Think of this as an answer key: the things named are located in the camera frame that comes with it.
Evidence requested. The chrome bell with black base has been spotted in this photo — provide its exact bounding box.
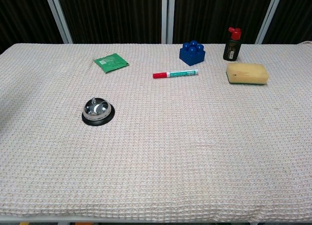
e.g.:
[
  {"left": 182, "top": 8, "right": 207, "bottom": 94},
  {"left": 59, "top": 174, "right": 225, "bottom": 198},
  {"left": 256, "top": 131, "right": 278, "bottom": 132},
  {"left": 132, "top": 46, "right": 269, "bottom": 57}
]
[{"left": 81, "top": 97, "right": 116, "bottom": 127}]

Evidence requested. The red-capped white marker pen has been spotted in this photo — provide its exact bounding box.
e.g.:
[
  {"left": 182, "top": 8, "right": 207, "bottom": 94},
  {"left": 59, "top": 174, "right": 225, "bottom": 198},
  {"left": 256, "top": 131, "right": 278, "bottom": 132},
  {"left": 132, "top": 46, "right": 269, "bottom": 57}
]
[{"left": 153, "top": 69, "right": 199, "bottom": 79}]

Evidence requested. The white waffle-weave tablecloth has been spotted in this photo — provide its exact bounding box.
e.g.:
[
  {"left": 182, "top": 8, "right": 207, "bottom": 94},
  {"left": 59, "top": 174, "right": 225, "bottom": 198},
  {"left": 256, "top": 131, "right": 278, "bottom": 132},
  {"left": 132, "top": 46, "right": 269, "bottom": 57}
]
[{"left": 0, "top": 43, "right": 312, "bottom": 223}]

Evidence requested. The green foil sachet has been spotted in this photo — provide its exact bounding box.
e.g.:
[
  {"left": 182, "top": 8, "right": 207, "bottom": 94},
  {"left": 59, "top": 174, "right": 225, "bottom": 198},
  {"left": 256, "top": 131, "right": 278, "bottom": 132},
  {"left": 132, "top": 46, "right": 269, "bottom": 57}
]
[{"left": 94, "top": 53, "right": 130, "bottom": 74}]

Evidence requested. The blue toy building block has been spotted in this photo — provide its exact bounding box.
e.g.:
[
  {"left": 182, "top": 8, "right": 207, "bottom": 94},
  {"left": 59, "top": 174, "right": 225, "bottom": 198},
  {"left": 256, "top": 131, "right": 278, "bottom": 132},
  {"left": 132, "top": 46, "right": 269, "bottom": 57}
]
[{"left": 179, "top": 40, "right": 206, "bottom": 66}]

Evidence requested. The black bottle with red cap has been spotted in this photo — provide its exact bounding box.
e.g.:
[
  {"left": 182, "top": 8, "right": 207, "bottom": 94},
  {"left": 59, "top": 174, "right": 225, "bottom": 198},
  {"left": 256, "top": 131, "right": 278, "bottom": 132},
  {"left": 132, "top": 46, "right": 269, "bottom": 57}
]
[{"left": 223, "top": 27, "right": 242, "bottom": 62}]

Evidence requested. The yellow sponge with green base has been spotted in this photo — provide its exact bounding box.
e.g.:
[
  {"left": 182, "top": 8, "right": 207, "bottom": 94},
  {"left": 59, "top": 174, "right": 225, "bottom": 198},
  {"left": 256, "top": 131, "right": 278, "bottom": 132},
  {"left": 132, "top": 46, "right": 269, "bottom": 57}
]
[{"left": 226, "top": 62, "right": 270, "bottom": 85}]

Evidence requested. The white metal frame post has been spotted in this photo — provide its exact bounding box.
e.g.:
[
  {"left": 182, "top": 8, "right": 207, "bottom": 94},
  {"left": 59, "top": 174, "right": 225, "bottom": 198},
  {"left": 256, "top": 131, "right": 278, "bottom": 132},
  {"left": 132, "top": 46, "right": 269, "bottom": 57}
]
[
  {"left": 43, "top": 0, "right": 74, "bottom": 44},
  {"left": 161, "top": 0, "right": 176, "bottom": 44},
  {"left": 255, "top": 0, "right": 284, "bottom": 45}
]

